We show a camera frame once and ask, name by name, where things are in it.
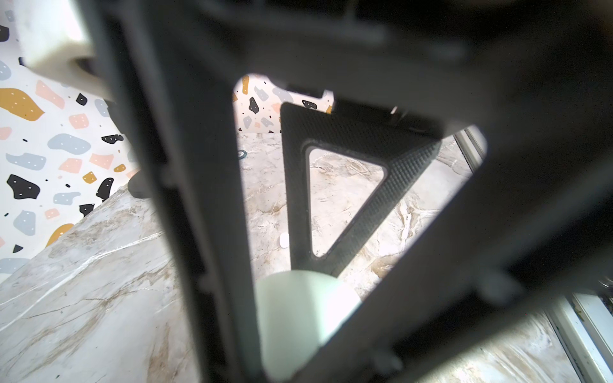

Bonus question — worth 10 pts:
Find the mint green earbud case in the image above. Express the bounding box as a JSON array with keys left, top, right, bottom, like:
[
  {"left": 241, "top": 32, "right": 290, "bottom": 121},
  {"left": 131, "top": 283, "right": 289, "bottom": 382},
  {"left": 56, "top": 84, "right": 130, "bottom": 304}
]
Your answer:
[{"left": 255, "top": 270, "right": 362, "bottom": 382}]

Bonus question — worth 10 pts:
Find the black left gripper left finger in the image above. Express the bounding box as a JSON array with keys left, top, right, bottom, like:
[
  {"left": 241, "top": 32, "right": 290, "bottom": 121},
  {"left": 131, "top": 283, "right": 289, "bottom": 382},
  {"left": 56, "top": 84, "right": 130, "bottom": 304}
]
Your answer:
[{"left": 79, "top": 1, "right": 265, "bottom": 382}]

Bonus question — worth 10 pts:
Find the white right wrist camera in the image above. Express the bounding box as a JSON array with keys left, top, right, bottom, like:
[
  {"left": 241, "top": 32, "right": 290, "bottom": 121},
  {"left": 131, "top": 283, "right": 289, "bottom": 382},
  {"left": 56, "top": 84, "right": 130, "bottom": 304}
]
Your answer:
[{"left": 14, "top": 0, "right": 112, "bottom": 100}]

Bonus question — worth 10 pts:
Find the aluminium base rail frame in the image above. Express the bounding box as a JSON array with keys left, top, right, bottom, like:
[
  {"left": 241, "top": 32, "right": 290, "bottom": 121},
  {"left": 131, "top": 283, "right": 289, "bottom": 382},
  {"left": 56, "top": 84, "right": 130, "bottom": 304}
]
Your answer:
[{"left": 454, "top": 128, "right": 613, "bottom": 383}]

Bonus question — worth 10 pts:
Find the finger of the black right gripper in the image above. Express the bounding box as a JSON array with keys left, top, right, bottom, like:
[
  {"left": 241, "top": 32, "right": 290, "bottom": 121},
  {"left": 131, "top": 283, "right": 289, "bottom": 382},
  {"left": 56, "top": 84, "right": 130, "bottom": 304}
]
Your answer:
[{"left": 280, "top": 103, "right": 442, "bottom": 277}]

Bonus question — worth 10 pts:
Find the black microphone stand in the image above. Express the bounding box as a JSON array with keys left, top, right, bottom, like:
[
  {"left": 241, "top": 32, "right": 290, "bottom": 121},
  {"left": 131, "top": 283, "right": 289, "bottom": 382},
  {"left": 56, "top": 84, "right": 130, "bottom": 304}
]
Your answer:
[{"left": 128, "top": 171, "right": 151, "bottom": 199}]

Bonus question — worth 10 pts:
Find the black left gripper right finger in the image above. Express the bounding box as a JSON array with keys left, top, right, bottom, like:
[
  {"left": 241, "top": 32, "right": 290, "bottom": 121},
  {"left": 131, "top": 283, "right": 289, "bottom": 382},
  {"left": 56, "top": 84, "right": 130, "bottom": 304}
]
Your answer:
[{"left": 229, "top": 1, "right": 612, "bottom": 382}]

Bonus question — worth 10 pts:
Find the white earbud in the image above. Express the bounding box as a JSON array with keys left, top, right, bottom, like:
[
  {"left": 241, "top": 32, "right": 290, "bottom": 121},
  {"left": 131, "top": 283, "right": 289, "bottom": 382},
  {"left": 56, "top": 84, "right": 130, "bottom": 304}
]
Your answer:
[{"left": 279, "top": 232, "right": 290, "bottom": 249}]

